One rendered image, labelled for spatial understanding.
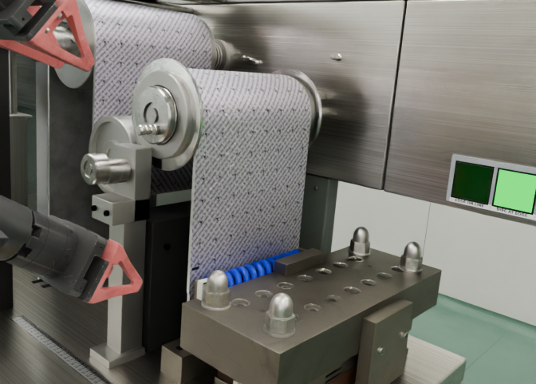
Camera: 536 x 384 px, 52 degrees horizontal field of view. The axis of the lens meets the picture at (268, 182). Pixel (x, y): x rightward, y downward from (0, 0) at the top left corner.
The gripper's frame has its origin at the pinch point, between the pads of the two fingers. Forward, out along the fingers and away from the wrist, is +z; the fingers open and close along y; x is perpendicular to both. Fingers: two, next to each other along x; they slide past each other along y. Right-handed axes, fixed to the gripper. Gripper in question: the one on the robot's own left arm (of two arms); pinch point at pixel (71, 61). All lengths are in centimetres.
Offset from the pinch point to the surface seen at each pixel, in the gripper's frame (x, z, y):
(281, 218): 3.8, 38.6, 6.1
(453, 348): 46, 260, -31
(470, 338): 58, 274, -29
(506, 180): 20, 42, 35
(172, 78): 7.0, 10.5, 2.3
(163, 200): 6, 56, -41
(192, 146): 1.2, 16.3, 5.8
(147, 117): 2.2, 13.0, -1.2
